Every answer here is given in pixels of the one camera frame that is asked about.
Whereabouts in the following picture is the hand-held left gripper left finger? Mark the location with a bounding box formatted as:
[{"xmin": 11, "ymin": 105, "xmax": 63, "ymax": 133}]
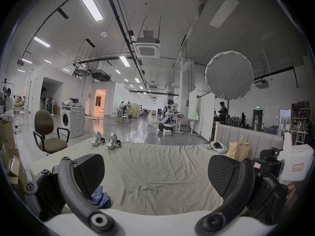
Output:
[{"xmin": 24, "ymin": 153, "xmax": 116, "ymax": 233}]

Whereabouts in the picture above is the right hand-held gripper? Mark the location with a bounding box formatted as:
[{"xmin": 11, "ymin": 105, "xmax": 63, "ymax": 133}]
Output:
[{"xmin": 251, "ymin": 132, "xmax": 315, "ymax": 183}]

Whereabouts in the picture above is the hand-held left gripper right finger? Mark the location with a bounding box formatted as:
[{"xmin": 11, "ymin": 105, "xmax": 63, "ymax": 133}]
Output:
[{"xmin": 196, "ymin": 155, "xmax": 289, "ymax": 233}]

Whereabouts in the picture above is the person's right hand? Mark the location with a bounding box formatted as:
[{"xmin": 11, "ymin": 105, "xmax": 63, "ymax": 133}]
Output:
[{"xmin": 285, "ymin": 182, "xmax": 300, "ymax": 214}]

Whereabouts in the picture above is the padded beige headboard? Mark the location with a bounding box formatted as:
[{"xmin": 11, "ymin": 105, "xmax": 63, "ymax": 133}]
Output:
[{"xmin": 214, "ymin": 121, "xmax": 285, "ymax": 155}]

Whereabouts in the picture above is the dark blue garment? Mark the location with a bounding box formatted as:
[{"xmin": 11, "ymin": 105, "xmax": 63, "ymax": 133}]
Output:
[{"xmin": 88, "ymin": 185, "xmax": 112, "ymax": 209}]

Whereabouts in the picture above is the brown paper bag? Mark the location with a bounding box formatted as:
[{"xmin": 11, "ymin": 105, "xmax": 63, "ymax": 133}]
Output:
[{"xmin": 226, "ymin": 134, "xmax": 251, "ymax": 162}]

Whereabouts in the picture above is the white headset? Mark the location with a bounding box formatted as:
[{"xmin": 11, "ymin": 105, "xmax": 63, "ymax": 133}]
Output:
[{"xmin": 210, "ymin": 141, "xmax": 228, "ymax": 154}]

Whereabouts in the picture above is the shelf with cartons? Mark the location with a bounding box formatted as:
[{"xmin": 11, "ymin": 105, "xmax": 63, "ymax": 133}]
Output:
[{"xmin": 291, "ymin": 101, "xmax": 311, "ymax": 142}]

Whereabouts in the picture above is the spare white hand-held gripper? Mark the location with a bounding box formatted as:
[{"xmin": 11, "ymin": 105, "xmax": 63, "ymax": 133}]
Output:
[
  {"xmin": 106, "ymin": 132, "xmax": 122, "ymax": 150},
  {"xmin": 90, "ymin": 131, "xmax": 106, "ymax": 147}
]

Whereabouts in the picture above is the brown cardboard carton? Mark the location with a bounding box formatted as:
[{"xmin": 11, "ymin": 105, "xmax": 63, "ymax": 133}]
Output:
[
  {"xmin": 5, "ymin": 148, "xmax": 27, "ymax": 189},
  {"xmin": 0, "ymin": 119, "xmax": 16, "ymax": 157}
]

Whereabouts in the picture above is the white washing machine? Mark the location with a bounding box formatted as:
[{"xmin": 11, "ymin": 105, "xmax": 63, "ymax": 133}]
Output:
[{"xmin": 60, "ymin": 98, "xmax": 86, "ymax": 139}]

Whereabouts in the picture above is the brown office chair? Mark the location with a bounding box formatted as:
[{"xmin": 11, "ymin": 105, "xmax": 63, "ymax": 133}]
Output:
[{"xmin": 32, "ymin": 110, "xmax": 70, "ymax": 155}]

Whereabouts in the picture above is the bed with pale green sheet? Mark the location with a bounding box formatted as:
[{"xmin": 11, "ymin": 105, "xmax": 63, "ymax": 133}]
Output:
[{"xmin": 29, "ymin": 138, "xmax": 254, "ymax": 216}]

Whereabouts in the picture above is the white desk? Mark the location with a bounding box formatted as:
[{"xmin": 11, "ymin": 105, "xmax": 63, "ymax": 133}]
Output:
[{"xmin": 172, "ymin": 116, "xmax": 200, "ymax": 135}]

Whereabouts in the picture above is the round white softbox lamp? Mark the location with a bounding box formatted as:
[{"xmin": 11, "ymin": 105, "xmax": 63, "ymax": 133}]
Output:
[{"xmin": 204, "ymin": 50, "xmax": 254, "ymax": 122}]

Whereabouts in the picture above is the white humanoid robot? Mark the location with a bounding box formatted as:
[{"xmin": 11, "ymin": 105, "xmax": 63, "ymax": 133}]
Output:
[{"xmin": 158, "ymin": 99, "xmax": 181, "ymax": 135}]

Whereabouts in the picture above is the group of people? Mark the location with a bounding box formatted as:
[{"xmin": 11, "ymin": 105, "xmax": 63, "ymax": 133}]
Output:
[{"xmin": 119, "ymin": 101, "xmax": 151, "ymax": 119}]

